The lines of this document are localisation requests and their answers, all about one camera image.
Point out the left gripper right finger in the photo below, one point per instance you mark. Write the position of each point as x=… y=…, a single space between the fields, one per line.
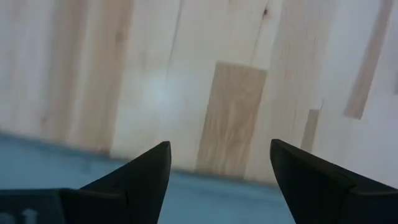
x=311 y=193

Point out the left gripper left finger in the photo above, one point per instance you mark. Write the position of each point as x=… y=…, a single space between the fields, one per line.
x=149 y=183

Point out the grey towel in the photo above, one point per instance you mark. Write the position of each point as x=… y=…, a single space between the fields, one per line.
x=217 y=199

